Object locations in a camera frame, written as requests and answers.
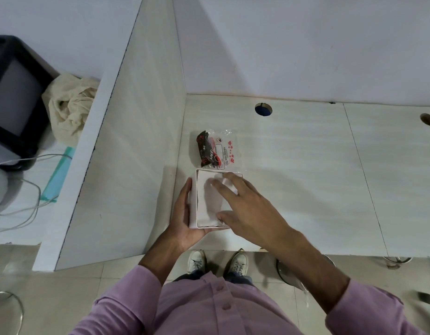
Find person's left white sneaker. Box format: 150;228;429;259
186;250;207;275

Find white cable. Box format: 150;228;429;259
0;153;72;168
0;177;58;234

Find white tissue box with stickers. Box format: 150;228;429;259
187;167;244;230

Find person's right forearm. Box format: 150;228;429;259
265;228;425;335

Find chrome stool base ring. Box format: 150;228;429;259
382;256;414;270
0;291;24;335

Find white desk partition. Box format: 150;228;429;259
32;0;187;273

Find person's left forearm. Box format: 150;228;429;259
70;235;183;335

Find person's white sneaker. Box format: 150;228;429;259
186;250;207;275
227;252;249;277

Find beige crumpled cloth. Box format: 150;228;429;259
42;74;100;145

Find black clear tissue packet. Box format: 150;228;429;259
195;128;243;171

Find blue jeans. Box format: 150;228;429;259
173;270;254;287

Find teal folder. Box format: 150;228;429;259
40;146;76;203

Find black metal rack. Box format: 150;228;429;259
0;34;60;171

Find metal mesh waste bin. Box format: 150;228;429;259
276;254;336;301

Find pink shirt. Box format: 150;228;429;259
70;265;425;335

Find stack of white tissues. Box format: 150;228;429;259
196;170;242;227

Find person's left hand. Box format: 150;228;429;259
166;177;208;255

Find person's right white sneaker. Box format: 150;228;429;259
227;252;249;277

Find person's right hand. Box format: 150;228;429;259
209;172;299;250

